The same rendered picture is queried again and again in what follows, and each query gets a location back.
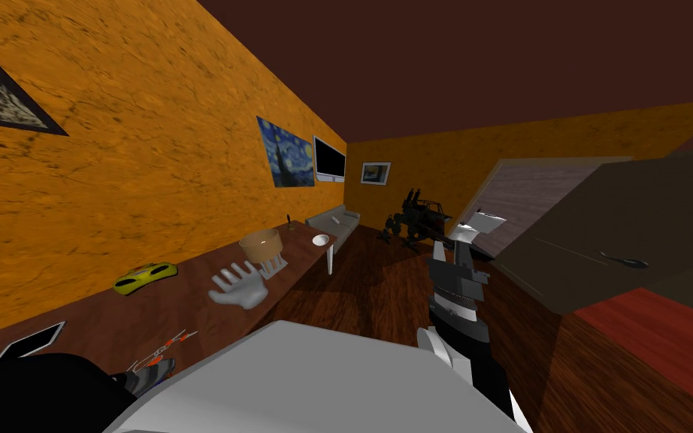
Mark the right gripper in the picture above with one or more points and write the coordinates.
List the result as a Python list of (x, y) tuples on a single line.
[(462, 233)]

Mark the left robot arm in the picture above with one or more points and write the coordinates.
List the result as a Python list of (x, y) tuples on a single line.
[(34, 394)]

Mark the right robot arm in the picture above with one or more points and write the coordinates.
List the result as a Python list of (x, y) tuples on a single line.
[(458, 300)]

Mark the black machine model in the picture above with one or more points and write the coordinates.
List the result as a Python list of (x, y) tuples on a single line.
[(418, 219)]

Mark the small white framed picture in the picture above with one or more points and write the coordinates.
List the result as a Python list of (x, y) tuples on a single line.
[(376, 173)]

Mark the grey sofa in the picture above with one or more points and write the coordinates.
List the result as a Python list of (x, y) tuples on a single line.
[(334, 222)]

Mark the white bowl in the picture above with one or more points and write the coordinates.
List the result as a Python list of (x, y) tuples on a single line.
[(320, 240)]

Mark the blue starry night painting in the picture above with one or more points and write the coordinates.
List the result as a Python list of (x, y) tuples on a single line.
[(286, 155)]

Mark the tan shade lamp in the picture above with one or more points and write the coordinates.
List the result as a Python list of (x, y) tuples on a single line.
[(261, 245)]

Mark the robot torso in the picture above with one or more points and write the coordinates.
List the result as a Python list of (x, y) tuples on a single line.
[(322, 385)]

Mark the white hand sculpture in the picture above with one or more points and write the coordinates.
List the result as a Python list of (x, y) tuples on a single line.
[(244, 290)]

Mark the orange and white drone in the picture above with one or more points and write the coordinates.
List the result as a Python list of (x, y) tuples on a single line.
[(163, 352)]

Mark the yellow toy car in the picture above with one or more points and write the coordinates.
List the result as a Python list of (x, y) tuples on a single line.
[(142, 278)]

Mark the long brown table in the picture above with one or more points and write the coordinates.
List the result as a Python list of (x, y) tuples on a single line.
[(112, 325)]

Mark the black tablet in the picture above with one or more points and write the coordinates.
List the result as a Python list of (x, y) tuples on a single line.
[(31, 341)]

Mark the black wall television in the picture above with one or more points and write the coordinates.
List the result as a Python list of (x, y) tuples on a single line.
[(329, 160)]

